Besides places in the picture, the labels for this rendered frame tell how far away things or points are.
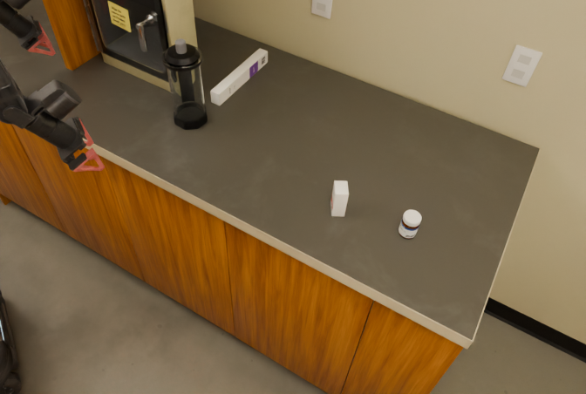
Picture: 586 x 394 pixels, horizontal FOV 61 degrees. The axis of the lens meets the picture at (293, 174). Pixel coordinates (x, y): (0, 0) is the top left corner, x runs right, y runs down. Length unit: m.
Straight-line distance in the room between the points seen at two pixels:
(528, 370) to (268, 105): 1.49
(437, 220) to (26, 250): 1.86
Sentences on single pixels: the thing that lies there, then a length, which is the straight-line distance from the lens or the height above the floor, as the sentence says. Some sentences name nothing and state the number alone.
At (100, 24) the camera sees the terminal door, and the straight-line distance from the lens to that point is 1.70.
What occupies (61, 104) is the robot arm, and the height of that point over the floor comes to 1.24.
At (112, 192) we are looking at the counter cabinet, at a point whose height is 0.67.
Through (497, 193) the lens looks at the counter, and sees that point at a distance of 1.47.
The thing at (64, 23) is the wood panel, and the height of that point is 1.10.
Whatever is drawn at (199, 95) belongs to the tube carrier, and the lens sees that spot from 1.44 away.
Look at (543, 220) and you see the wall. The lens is 1.90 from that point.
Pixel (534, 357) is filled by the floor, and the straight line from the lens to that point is 2.37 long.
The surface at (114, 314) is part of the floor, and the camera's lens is 2.27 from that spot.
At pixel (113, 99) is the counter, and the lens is 1.66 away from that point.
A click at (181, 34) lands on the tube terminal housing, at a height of 1.14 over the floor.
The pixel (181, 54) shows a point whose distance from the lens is 1.38.
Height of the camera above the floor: 1.96
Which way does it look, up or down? 48 degrees down
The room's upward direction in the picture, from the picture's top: 4 degrees clockwise
